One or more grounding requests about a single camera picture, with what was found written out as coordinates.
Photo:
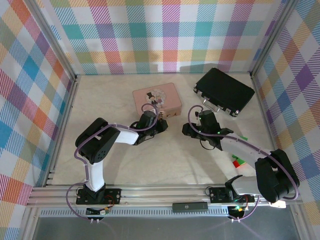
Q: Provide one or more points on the pink tin box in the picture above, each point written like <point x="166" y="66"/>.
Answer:
<point x="172" y="100"/>

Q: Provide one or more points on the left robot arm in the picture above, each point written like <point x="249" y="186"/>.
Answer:
<point x="97" y="175"/>

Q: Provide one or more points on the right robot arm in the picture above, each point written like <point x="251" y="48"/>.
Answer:
<point x="250" y="150"/>

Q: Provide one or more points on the flat green toy piece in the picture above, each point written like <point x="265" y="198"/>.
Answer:
<point x="244" y="137"/>

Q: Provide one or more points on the black carrying case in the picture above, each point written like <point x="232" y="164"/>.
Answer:
<point x="225" y="87"/>

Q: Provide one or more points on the red toy block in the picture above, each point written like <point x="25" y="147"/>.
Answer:
<point x="238" y="164"/>

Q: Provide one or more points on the black bar device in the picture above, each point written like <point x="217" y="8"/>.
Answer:
<point x="190" y="207"/>

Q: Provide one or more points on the right power connector board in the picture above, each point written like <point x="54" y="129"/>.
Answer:
<point x="237" y="211"/>

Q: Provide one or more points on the power connector board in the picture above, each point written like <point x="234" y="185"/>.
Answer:
<point x="237" y="211"/>
<point x="100" y="212"/>

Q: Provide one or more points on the left power connector board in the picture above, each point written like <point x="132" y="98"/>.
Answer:
<point x="100" y="212"/>

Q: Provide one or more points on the white tag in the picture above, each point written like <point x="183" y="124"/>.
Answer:
<point x="278" y="205"/>

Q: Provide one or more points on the right aluminium side rail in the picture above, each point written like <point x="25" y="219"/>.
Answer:
<point x="262" y="112"/>

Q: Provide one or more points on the aluminium side rail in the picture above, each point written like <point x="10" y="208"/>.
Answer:
<point x="71" y="105"/>
<point x="262" y="112"/>

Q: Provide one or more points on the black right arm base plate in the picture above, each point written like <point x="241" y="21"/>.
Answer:
<point x="217" y="195"/>

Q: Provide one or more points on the aluminium front rail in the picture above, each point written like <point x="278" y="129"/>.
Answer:
<point x="155" y="193"/>

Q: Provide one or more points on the left aluminium side rail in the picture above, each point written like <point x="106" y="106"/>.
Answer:
<point x="71" y="105"/>

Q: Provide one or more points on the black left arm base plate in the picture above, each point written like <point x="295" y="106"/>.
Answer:
<point x="112" y="196"/>

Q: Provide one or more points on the right aluminium frame post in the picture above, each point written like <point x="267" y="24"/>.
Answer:
<point x="272" y="37"/>

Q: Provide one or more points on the aluminium frame post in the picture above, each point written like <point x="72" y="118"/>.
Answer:
<point x="272" y="37"/>
<point x="50" y="40"/>

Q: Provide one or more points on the left aluminium frame post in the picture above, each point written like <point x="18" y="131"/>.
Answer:
<point x="50" y="40"/>

